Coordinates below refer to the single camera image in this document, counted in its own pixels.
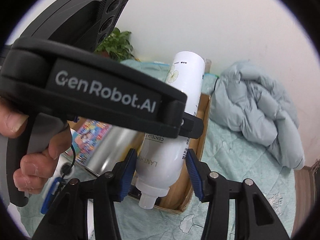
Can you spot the blue metal stapler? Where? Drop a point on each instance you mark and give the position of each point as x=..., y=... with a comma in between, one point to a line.
x=49, y=193

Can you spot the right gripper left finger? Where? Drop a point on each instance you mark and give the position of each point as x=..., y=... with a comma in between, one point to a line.
x=67, y=216

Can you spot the corner potted green plant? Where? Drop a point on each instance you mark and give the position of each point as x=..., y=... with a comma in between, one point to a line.
x=116, y=46

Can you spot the silver metal canister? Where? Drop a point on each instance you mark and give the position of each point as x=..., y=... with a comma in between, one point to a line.
x=113, y=149

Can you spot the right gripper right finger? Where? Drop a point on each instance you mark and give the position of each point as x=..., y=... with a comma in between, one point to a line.
x=254, y=216

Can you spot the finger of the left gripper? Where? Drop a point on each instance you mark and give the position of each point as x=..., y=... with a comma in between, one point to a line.
x=191, y=126

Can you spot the colourful board game box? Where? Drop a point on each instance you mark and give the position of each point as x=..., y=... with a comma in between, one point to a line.
x=87, y=139

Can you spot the crumpled light blue duvet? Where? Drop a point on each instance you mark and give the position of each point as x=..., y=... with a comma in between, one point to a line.
x=247, y=100

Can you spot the large shallow cardboard box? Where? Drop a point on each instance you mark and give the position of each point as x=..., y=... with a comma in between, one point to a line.
x=162, y=169

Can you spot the white spray bottle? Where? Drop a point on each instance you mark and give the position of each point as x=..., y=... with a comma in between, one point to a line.
x=172, y=129

